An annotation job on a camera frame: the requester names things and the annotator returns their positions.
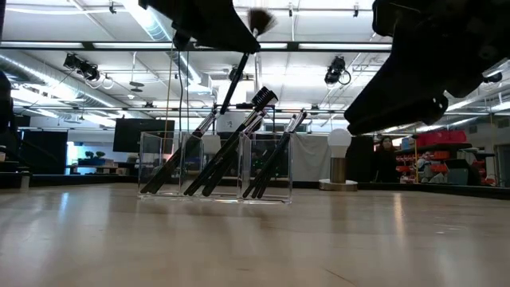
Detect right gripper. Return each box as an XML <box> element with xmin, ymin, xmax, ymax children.
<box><xmin>344</xmin><ymin>0</ymin><xmax>510</xmax><ymax>136</ymax></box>

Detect fan makeup brush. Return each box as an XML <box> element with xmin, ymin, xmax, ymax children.
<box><xmin>218</xmin><ymin>6</ymin><xmax>279</xmax><ymax>116</ymax></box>

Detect person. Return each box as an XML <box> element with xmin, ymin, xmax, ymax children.
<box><xmin>373</xmin><ymin>135</ymin><xmax>400</xmax><ymax>184</ymax></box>

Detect black partition panel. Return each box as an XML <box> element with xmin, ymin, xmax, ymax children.
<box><xmin>344</xmin><ymin>135</ymin><xmax>378</xmax><ymax>183</ymax></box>
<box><xmin>22</xmin><ymin>128</ymin><xmax>69</xmax><ymax>175</ymax></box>

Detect white sign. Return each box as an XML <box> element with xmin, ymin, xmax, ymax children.
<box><xmin>216</xmin><ymin>110</ymin><xmax>247</xmax><ymax>135</ymax></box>

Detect red storage bin rack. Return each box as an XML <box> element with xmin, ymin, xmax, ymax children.
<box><xmin>392</xmin><ymin>129</ymin><xmax>497</xmax><ymax>187</ymax></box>

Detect black aluminium table frame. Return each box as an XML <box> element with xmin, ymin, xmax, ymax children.
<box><xmin>0</xmin><ymin>38</ymin><xmax>510</xmax><ymax>200</ymax></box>

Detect black spotlight with cable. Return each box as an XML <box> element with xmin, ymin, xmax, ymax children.
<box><xmin>62</xmin><ymin>53</ymin><xmax>101</xmax><ymax>82</ymax></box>
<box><xmin>324</xmin><ymin>55</ymin><xmax>352</xmax><ymax>87</ymax></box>

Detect silver ventilation duct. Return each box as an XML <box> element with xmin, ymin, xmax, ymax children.
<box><xmin>0</xmin><ymin>51</ymin><xmax>128</xmax><ymax>120</ymax></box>
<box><xmin>444</xmin><ymin>59</ymin><xmax>510</xmax><ymax>115</ymax></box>

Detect white bulb table lamp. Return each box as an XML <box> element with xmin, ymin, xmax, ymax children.
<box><xmin>318</xmin><ymin>128</ymin><xmax>359</xmax><ymax>192</ymax></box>

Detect clear acrylic brush organizer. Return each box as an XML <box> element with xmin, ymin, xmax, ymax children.
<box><xmin>137</xmin><ymin>130</ymin><xmax>295</xmax><ymax>206</ymax></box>

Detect black wall screen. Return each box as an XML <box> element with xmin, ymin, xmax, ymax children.
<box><xmin>112</xmin><ymin>117</ymin><xmax>176</xmax><ymax>154</ymax></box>

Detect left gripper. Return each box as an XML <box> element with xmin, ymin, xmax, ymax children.
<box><xmin>138</xmin><ymin>0</ymin><xmax>262</xmax><ymax>54</ymax></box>

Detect flat-top black makeup brush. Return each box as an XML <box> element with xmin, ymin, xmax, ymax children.
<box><xmin>183</xmin><ymin>86</ymin><xmax>279</xmax><ymax>197</ymax></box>

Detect table with plants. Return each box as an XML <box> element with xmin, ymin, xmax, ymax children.
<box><xmin>65</xmin><ymin>150</ymin><xmax>135</xmax><ymax>176</ymax></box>

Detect white hanging sheet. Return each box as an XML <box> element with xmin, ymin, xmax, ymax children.
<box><xmin>292</xmin><ymin>132</ymin><xmax>332</xmax><ymax>183</ymax></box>

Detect black overhead camera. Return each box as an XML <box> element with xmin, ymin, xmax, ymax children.
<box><xmin>228</xmin><ymin>65</ymin><xmax>245</xmax><ymax>84</ymax></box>

